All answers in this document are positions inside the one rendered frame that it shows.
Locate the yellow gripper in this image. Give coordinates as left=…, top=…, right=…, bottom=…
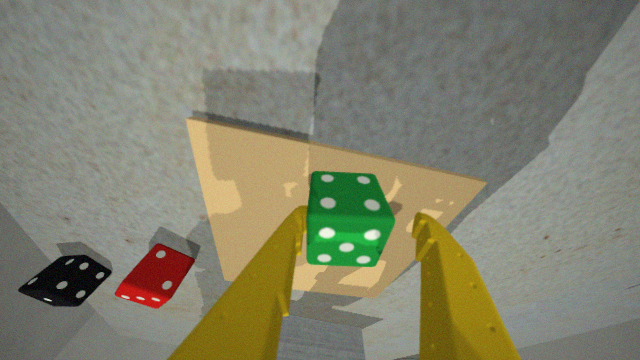
left=167, top=205, right=521, bottom=360

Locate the black die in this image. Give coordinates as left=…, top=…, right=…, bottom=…
left=18, top=255, right=112, bottom=307

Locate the red die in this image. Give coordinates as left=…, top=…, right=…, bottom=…
left=115, top=243, right=195, bottom=308

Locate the green die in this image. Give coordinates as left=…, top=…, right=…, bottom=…
left=306, top=171, right=395, bottom=267

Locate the tan square mat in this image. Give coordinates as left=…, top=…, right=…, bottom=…
left=186, top=116, right=487, bottom=299

